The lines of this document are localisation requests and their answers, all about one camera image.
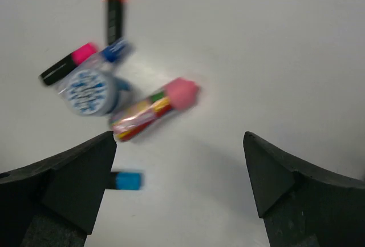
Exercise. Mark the pink cap highlighter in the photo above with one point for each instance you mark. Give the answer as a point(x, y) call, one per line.
point(66, 65)

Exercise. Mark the pink cap marker tube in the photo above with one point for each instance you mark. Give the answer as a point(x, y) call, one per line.
point(177, 95)

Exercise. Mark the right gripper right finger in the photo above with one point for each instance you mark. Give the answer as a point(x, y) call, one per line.
point(300, 203)

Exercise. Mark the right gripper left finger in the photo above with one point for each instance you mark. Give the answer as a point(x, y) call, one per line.
point(55, 201)

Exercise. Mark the blue cap highlighter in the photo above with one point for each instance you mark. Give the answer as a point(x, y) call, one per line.
point(125, 180)

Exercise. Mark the orange cap highlighter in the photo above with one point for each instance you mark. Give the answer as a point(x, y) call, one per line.
point(114, 20)

